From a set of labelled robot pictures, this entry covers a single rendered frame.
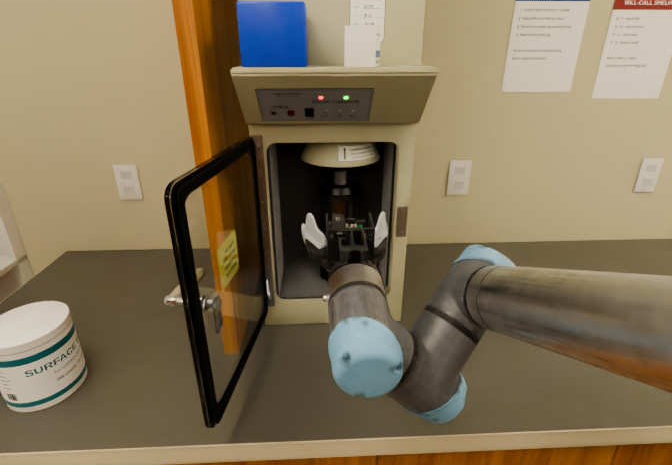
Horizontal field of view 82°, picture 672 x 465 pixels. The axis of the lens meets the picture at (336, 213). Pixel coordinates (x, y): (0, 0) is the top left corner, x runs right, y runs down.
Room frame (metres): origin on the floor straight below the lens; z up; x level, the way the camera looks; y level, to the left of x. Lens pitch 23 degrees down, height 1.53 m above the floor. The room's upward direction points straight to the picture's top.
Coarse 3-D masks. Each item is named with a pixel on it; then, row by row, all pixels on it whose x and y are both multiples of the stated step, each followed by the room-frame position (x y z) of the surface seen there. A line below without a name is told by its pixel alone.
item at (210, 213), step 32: (192, 192) 0.47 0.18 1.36; (224, 192) 0.56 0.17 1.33; (192, 224) 0.46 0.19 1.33; (224, 224) 0.55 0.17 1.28; (256, 224) 0.69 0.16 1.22; (224, 256) 0.54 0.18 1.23; (256, 256) 0.68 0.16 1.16; (224, 288) 0.52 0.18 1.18; (256, 288) 0.66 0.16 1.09; (224, 320) 0.51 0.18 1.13; (256, 320) 0.64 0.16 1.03; (192, 352) 0.42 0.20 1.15; (224, 352) 0.49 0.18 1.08; (224, 384) 0.48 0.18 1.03
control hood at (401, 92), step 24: (240, 72) 0.62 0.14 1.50; (264, 72) 0.62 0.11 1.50; (288, 72) 0.63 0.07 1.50; (312, 72) 0.63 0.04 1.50; (336, 72) 0.63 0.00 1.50; (360, 72) 0.63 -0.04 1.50; (384, 72) 0.63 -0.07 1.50; (408, 72) 0.63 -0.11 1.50; (432, 72) 0.64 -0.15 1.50; (240, 96) 0.66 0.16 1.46; (384, 96) 0.67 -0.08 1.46; (408, 96) 0.67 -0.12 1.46; (384, 120) 0.72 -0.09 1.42; (408, 120) 0.72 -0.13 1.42
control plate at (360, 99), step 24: (264, 96) 0.66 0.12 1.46; (288, 96) 0.66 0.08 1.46; (312, 96) 0.66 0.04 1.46; (336, 96) 0.66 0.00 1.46; (360, 96) 0.67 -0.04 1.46; (264, 120) 0.70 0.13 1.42; (288, 120) 0.70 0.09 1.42; (312, 120) 0.71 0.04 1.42; (336, 120) 0.71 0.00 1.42; (360, 120) 0.71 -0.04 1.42
